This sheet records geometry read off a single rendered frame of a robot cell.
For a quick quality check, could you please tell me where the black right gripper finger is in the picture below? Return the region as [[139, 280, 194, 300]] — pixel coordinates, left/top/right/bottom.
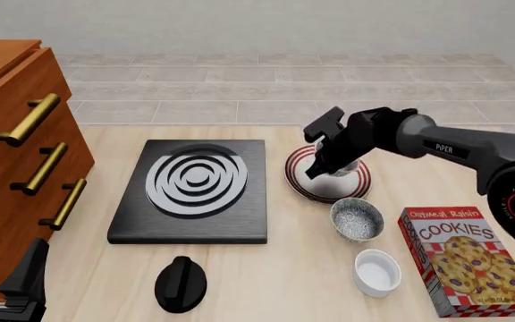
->
[[305, 156, 332, 181]]

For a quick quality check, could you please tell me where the flat black stove plate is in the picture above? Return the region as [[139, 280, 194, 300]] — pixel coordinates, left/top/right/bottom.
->
[[106, 139, 269, 246]]

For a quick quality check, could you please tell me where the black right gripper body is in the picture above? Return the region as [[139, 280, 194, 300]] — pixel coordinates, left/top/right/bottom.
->
[[313, 125, 367, 173]]

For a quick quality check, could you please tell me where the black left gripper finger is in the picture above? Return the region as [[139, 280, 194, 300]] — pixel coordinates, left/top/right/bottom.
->
[[0, 237, 51, 297]]

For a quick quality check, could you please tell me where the oatmeal raisin cookies box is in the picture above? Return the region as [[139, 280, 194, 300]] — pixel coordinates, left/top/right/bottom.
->
[[398, 204, 515, 319]]

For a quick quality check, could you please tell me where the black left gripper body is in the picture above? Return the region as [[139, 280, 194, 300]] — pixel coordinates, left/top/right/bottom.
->
[[0, 290, 46, 322]]

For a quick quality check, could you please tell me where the patterned speckled bowl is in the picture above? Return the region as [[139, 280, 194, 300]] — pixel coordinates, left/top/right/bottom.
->
[[329, 196, 384, 244]]

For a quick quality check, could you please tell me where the round black stove knob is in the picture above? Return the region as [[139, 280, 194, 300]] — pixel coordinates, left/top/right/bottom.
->
[[153, 255, 208, 315]]

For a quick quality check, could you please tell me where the white plate with red rings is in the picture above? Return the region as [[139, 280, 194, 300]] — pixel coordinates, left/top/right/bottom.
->
[[283, 144, 373, 205]]

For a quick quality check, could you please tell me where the brass drawer handle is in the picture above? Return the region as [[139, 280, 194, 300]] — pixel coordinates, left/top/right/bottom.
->
[[38, 177, 88, 232], [9, 141, 70, 197], [0, 92, 62, 148]]

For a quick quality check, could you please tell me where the small white ramekin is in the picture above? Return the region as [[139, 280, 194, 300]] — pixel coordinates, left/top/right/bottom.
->
[[353, 248, 402, 299]]

